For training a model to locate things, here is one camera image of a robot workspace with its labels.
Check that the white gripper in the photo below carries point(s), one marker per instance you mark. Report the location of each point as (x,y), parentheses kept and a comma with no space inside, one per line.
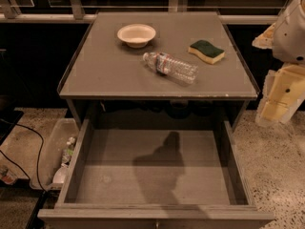
(290,37)

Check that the clear plastic water bottle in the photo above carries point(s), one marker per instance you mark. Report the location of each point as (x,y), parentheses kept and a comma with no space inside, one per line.
(172,67)

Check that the open grey top drawer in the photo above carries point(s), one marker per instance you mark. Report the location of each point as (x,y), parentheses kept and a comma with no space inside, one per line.
(188,178)

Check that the small bottle in bin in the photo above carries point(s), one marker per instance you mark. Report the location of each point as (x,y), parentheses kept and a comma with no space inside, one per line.
(68,151)

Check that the green and yellow sponge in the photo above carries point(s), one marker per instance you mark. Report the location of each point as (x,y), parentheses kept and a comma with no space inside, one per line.
(206,51)

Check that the white paper bowl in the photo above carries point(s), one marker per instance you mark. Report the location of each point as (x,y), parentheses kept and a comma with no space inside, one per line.
(136,35)

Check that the clear plastic storage bin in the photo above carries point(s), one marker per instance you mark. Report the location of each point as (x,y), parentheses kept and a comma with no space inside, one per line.
(51,155)

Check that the white object in bin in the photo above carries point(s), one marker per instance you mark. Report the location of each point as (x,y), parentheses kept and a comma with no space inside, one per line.
(60,175)

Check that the small red white can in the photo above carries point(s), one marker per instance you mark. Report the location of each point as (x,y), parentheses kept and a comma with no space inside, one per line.
(7,176)

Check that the metal railing frame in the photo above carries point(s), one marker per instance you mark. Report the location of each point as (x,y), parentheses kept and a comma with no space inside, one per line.
(230,11)

